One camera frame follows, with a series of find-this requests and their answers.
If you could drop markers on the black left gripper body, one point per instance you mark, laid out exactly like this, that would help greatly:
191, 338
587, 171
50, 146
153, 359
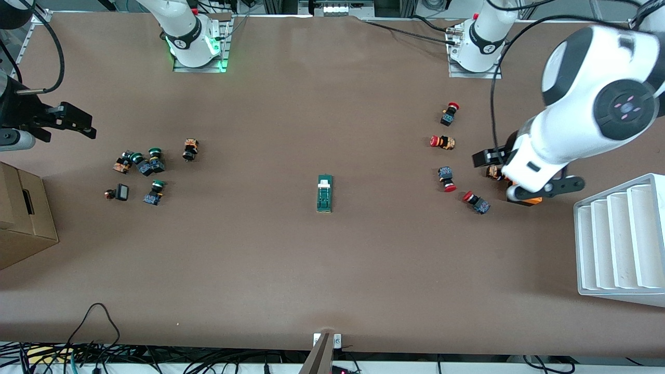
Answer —
505, 149

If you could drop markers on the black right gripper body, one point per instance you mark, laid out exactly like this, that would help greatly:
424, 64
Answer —
18, 111

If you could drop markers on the green contact block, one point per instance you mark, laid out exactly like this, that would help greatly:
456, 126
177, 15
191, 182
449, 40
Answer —
324, 195

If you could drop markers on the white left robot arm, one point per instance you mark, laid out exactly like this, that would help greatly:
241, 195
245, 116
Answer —
571, 130

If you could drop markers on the red emergency button orange body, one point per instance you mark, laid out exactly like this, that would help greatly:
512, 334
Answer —
443, 142
493, 172

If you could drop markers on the red emergency button blue body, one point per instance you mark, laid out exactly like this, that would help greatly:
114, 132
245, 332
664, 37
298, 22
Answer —
446, 176
478, 203

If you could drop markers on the red emergency button dark body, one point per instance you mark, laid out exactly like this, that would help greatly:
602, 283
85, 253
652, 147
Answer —
449, 115

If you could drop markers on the green push button blue body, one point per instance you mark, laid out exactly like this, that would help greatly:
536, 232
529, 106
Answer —
154, 196
144, 168
157, 164

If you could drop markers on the black square push button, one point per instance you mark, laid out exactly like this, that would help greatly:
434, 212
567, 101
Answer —
122, 192

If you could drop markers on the brown cardboard box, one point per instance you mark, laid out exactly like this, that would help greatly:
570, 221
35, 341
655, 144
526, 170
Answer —
26, 223

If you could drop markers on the white stepped plastic tray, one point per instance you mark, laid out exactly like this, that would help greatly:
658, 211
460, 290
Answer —
618, 244

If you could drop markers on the control unit with white light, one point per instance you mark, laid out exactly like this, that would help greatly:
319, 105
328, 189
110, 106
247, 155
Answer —
340, 9

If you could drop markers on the yellow label strip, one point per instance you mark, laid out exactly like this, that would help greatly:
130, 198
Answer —
47, 354

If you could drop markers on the black device with red LED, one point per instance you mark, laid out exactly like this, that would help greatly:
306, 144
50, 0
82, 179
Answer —
345, 370

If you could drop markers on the orange button enclosure box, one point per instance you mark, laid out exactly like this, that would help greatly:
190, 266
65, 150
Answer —
535, 199

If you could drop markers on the aluminium frame profile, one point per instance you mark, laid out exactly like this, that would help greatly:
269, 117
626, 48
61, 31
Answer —
641, 21
26, 44

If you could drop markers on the aluminium arm base plate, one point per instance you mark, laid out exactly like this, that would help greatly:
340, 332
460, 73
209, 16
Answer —
225, 52
475, 75

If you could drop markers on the aluminium camera post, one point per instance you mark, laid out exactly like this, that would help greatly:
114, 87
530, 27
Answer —
318, 358

